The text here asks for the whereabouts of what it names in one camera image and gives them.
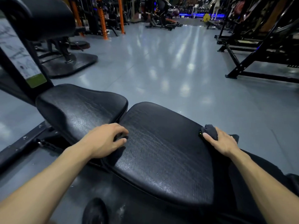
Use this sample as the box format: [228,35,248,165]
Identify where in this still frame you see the person's right hand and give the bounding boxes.
[202,127,241,158]

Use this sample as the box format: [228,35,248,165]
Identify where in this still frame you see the person's left hand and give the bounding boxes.
[79,123,129,159]

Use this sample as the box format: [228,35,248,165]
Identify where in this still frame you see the black cleaning cloth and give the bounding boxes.
[199,124,240,143]

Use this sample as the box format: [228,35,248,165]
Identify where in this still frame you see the person's left forearm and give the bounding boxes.
[0,140,94,224]

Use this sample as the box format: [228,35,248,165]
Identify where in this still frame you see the person's right forearm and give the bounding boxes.
[230,149,299,224]

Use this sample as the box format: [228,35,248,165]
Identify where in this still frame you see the large black seat pad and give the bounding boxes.
[103,102,214,207]

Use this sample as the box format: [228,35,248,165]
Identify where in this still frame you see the contoured black bench pad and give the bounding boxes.
[36,84,128,147]

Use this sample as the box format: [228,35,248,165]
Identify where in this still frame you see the black round pad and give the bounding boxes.
[82,198,109,224]

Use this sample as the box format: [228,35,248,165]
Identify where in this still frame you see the orange rack upright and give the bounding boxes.
[70,0,84,37]
[118,0,126,34]
[96,0,109,40]

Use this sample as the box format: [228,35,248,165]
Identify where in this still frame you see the blue light strip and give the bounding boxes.
[178,12,225,18]

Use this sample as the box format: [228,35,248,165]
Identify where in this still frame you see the black and orange exercise machine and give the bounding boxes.
[145,0,183,31]

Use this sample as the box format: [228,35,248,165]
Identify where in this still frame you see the pale mannequin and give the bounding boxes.
[209,0,221,20]

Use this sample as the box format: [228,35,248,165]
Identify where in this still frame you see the white instruction placard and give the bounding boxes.
[0,18,47,89]

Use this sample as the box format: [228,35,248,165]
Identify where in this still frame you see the black roller pad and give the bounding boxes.
[0,0,76,41]

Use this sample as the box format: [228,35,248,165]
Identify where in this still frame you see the black angled machine frame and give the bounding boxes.
[217,0,299,84]

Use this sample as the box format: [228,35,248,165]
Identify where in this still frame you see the black machine base plate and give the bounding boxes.
[38,52,98,79]

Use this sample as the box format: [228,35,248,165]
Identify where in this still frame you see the black bench machine frame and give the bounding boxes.
[0,44,70,175]

